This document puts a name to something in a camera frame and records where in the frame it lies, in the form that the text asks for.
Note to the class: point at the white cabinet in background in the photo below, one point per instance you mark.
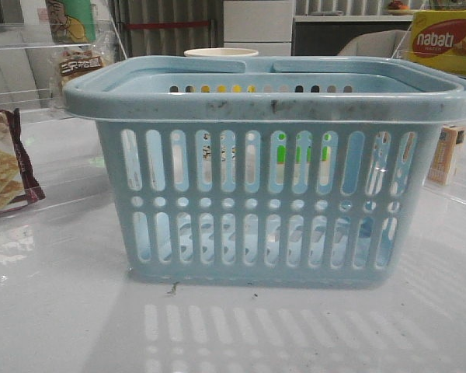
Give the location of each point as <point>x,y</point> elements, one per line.
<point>264,26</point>

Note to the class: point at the light blue plastic basket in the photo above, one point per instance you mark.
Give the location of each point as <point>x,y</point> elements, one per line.
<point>279,171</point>

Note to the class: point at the clear acrylic shelf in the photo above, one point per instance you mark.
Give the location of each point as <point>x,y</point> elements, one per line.
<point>462,186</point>
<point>28,67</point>

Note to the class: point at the small orange carton box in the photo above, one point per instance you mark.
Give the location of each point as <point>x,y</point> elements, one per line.
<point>444,164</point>

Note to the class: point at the clear acrylic right shelf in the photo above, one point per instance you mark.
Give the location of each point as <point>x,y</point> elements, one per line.
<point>462,186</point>

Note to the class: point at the yellow popcorn paper cup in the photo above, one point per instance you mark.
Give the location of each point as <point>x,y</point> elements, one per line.
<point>221,52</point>

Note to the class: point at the clear acrylic left shelf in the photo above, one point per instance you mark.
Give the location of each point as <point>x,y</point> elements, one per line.
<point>28,67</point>

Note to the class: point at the maroon cracker snack packet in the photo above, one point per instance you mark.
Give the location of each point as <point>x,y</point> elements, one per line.
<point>18,185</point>

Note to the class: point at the yellow nabati wafer box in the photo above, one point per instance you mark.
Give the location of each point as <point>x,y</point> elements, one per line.
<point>438,40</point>

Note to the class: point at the green cartoon printed bottle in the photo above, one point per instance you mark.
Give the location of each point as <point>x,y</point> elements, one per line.
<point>71,21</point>

